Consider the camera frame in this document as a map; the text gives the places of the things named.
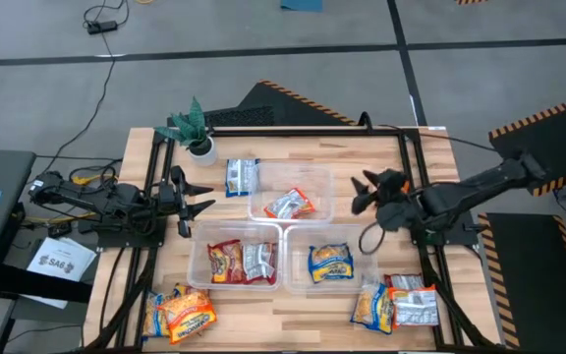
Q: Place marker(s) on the blue Maruchan ramen packet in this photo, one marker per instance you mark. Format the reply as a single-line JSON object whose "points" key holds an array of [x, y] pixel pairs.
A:
{"points": [[330, 263], [241, 178], [371, 307], [151, 314]]}

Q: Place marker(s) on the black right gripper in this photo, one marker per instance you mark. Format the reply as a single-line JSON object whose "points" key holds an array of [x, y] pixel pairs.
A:
{"points": [[393, 209]]}

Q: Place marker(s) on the white ceramic plant pot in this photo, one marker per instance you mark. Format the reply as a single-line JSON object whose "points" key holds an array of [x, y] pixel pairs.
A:
{"points": [[204, 157]]}

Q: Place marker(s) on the white printed paper sheet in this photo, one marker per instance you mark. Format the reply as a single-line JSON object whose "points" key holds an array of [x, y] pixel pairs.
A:
{"points": [[59, 260]]}

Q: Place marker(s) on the green snake plant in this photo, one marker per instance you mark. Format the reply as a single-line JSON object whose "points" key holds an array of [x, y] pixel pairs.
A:
{"points": [[189, 125]]}

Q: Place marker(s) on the black mat hazard-striped edge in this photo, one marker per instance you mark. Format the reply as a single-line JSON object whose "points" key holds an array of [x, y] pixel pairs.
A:
{"points": [[558, 137], [273, 105], [528, 275]]}

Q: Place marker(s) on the black power adapter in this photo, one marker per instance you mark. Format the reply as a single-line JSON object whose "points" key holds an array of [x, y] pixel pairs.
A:
{"points": [[101, 27]]}

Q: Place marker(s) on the red Maruchan ramen packet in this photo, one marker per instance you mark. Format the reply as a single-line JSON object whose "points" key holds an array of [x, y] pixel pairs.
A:
{"points": [[403, 281], [225, 261], [259, 262]]}

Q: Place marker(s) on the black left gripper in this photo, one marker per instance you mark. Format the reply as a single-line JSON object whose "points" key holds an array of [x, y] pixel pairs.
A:
{"points": [[172, 199]]}

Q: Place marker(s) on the clear plastic bin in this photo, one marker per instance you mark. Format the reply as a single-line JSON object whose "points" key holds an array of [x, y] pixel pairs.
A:
{"points": [[312, 174], [199, 236], [361, 236]]}

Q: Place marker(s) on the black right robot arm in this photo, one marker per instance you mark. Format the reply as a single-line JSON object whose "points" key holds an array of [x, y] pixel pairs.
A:
{"points": [[474, 189]]}

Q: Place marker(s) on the grey side desk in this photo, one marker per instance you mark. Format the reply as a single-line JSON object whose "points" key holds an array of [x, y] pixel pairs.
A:
{"points": [[3, 167]]}

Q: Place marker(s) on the blue floor mat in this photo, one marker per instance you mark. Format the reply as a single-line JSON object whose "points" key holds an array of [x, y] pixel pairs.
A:
{"points": [[301, 5]]}

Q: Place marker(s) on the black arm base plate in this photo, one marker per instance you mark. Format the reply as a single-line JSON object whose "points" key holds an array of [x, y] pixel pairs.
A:
{"points": [[455, 236], [116, 241]]}

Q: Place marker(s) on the black aluminium table frame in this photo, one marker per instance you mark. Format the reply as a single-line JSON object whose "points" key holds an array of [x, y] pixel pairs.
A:
{"points": [[312, 132]]}

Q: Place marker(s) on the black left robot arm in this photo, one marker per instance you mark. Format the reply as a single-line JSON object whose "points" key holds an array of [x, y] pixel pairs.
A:
{"points": [[116, 199]]}

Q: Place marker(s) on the small black power brick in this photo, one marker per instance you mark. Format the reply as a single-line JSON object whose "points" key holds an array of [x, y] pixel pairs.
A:
{"points": [[59, 230]]}

